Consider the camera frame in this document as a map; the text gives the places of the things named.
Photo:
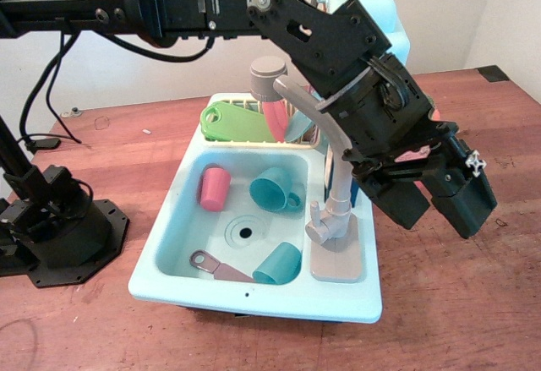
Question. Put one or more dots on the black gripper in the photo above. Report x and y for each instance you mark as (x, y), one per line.
(395, 143)

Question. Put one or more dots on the grey faucet lever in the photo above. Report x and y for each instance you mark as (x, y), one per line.
(316, 229)

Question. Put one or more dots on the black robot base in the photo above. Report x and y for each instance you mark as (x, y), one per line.
(55, 231)

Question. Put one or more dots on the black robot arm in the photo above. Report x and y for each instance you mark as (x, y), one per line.
(311, 38)

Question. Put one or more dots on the grey toy faucet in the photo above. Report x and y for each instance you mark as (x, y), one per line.
(339, 258)

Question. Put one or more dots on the cream dish rack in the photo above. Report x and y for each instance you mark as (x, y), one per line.
(312, 140)

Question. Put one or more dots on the black tape patch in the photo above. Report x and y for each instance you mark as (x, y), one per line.
(493, 73)

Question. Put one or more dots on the light blue toy plate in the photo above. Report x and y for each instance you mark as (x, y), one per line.
(298, 128)

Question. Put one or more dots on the teal toy mug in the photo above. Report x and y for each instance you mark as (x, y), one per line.
(276, 190)

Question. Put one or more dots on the teal toy cup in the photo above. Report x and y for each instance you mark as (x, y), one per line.
(280, 267)

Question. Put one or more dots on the pink toy plate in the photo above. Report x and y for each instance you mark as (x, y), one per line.
(276, 119)

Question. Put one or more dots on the light blue toy sink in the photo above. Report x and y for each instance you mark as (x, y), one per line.
(243, 235)

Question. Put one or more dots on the green toy cutting board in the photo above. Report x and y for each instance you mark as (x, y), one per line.
(222, 121)

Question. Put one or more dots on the pink toy cup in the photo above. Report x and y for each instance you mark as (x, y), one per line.
(214, 188)

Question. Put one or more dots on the brown toy spatula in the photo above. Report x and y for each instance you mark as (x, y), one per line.
(202, 260)

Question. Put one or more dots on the small metal bolt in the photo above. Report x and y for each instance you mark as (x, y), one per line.
(74, 112)

